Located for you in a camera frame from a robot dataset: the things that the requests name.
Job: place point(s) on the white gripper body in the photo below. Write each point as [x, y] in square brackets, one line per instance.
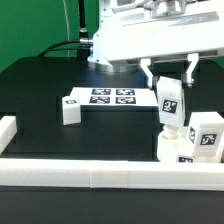
[160, 30]

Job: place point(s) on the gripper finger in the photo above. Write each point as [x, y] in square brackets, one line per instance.
[145, 64]
[187, 76]

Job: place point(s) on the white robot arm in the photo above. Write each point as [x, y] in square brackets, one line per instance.
[143, 32]

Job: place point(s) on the white marker sheet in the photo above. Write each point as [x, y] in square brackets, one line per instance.
[140, 97]

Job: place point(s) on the black cable connector block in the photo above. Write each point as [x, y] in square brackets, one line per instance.
[83, 53]

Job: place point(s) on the white left fence wall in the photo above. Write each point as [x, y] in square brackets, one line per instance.
[8, 129]

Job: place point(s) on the white fence wall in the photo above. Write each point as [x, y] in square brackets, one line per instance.
[111, 174]
[8, 129]

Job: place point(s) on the white front fence wall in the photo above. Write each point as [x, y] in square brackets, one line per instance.
[111, 174]

